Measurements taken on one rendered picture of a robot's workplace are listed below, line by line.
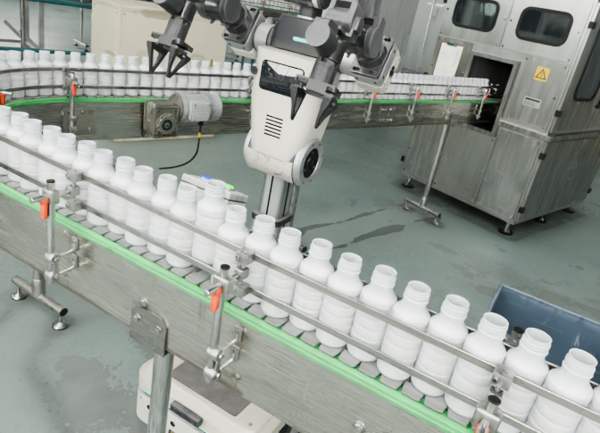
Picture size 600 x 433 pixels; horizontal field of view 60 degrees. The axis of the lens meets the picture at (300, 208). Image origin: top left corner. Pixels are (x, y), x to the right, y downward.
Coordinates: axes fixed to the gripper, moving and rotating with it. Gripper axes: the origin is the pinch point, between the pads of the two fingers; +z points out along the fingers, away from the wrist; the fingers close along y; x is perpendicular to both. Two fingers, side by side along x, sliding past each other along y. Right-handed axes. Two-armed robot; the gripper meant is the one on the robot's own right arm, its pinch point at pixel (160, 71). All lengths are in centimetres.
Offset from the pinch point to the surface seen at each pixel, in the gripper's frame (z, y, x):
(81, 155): 26.5, 10.9, -23.6
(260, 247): 29, 59, -23
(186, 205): 27, 41, -23
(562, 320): 22, 111, 43
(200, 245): 33, 46, -21
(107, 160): 25.2, 18.1, -23.4
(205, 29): -98, -233, 273
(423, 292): 24, 88, -21
